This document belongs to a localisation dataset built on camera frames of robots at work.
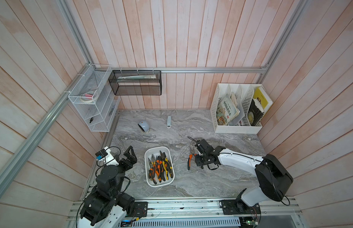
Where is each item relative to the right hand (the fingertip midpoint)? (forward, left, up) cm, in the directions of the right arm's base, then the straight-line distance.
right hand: (198, 159), depth 90 cm
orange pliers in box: (-8, +26, +3) cm, 27 cm away
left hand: (-8, +38, +24) cm, 46 cm away
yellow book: (+29, -42, +24) cm, 57 cm away
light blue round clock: (+22, +38, +7) cm, 44 cm away
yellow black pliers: (-7, +20, +4) cm, 21 cm away
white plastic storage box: (+5, +29, +4) cm, 30 cm away
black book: (+28, -40, +15) cm, 51 cm away
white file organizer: (+28, -28, +19) cm, 44 cm away
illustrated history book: (+30, -21, +14) cm, 39 cm away
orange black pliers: (+2, +5, -1) cm, 5 cm away
